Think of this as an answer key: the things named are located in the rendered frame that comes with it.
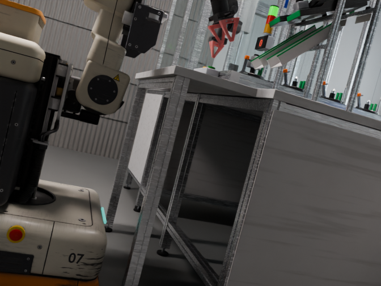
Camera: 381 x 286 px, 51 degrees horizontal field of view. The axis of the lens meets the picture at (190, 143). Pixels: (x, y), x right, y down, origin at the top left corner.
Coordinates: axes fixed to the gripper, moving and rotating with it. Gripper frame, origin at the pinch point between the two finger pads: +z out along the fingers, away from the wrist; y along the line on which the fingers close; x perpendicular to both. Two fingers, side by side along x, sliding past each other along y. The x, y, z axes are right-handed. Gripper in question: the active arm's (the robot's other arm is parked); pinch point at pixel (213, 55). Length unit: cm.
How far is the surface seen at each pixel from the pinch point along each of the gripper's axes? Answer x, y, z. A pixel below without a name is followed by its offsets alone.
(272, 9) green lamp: -31, 15, -38
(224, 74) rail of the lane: -4.1, -10.3, 8.1
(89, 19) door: 52, 278, -45
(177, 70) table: 33, -63, 20
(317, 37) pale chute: -21, -51, -10
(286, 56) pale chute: -11, -49, 0
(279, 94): 3, -76, 19
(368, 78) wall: -324, 265, -91
